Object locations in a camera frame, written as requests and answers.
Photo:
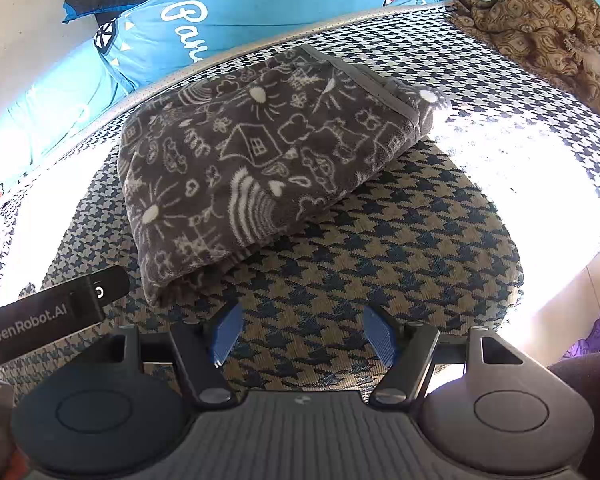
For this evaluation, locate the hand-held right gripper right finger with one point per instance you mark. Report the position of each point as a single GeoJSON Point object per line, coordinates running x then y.
{"type": "Point", "coordinates": [380, 335]}

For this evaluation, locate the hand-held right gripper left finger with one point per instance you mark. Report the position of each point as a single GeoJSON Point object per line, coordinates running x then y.
{"type": "Point", "coordinates": [226, 335]}

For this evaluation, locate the grey doodle-print fleece garment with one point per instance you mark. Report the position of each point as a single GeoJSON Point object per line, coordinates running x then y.
{"type": "Point", "coordinates": [255, 160]}

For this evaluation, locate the houndstooth sofa cover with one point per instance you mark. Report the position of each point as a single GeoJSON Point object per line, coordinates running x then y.
{"type": "Point", "coordinates": [405, 240]}

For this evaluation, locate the person's leg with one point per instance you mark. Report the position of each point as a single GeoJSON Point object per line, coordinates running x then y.
{"type": "Point", "coordinates": [595, 410]}

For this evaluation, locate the brown patterned cloth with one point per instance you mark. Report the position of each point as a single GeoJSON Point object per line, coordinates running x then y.
{"type": "Point", "coordinates": [530, 25]}

